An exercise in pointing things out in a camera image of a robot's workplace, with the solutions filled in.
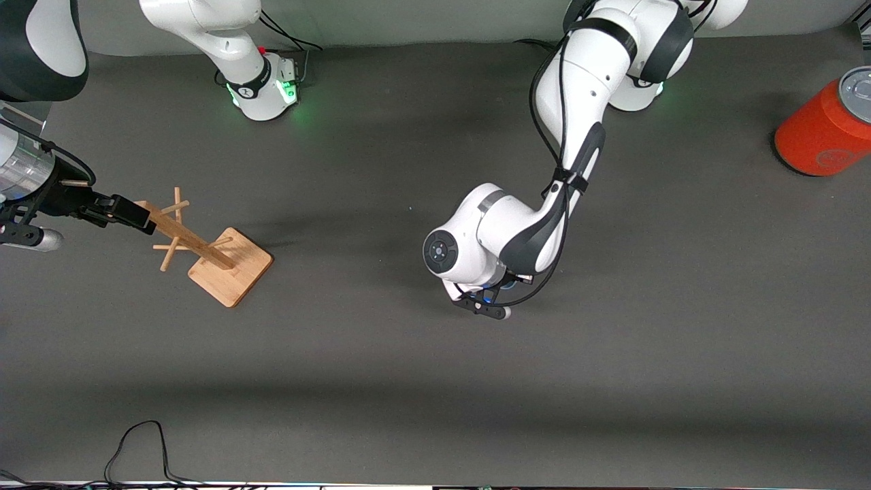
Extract wooden cup rack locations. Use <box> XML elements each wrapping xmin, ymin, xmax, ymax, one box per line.
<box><xmin>133</xmin><ymin>187</ymin><xmax>274</xmax><ymax>308</ymax></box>

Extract dark grey table cloth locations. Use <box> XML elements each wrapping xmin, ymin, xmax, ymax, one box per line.
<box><xmin>0</xmin><ymin>26</ymin><xmax>871</xmax><ymax>488</ymax></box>

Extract orange drink can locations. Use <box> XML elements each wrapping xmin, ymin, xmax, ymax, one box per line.
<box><xmin>774</xmin><ymin>66</ymin><xmax>871</xmax><ymax>178</ymax></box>

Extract black looped cable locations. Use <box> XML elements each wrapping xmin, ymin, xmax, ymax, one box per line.
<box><xmin>103</xmin><ymin>420</ymin><xmax>205</xmax><ymax>486</ymax></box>

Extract black right arm base cables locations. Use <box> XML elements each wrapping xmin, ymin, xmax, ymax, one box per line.
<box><xmin>257</xmin><ymin>10</ymin><xmax>322</xmax><ymax>86</ymax></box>

